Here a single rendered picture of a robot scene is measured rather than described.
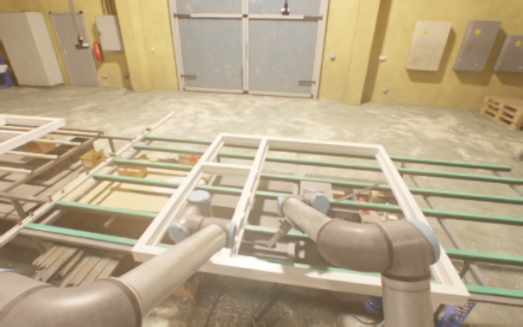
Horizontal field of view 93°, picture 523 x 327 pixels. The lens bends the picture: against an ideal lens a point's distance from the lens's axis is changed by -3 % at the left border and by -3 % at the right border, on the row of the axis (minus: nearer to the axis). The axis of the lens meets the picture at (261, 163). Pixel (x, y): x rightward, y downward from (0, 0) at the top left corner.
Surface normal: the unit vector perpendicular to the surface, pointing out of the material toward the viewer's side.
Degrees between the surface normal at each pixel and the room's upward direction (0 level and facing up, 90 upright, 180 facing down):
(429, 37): 90
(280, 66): 90
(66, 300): 19
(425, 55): 90
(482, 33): 90
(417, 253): 57
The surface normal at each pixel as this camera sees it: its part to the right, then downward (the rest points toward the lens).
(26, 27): -0.16, 0.48
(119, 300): 0.72, -0.65
